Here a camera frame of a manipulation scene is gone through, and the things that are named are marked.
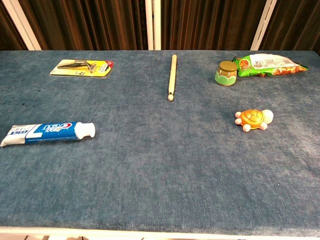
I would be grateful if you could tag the green snack bag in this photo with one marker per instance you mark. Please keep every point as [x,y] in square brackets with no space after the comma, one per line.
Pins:
[267,65]

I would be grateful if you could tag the wooden drumstick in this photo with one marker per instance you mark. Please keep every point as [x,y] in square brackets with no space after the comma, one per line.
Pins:
[172,77]

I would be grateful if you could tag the green jar with gold lid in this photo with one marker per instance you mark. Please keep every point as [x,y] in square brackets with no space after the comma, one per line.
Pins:
[226,73]

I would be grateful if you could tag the orange toy turtle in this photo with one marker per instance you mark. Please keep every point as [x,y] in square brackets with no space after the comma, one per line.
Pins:
[253,118]

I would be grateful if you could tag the blue table cloth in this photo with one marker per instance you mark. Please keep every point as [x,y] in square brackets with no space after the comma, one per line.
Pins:
[160,150]

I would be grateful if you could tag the blue white toothpaste tube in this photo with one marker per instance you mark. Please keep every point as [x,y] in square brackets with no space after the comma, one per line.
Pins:
[50,133]

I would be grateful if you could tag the razor in yellow blister pack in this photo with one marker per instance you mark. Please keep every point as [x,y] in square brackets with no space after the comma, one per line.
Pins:
[82,67]

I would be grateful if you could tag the dark brown curtain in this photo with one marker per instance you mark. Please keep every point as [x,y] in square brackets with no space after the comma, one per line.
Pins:
[92,23]

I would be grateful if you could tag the white frame post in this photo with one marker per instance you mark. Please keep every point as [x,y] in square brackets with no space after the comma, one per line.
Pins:
[153,25]
[21,23]
[263,25]

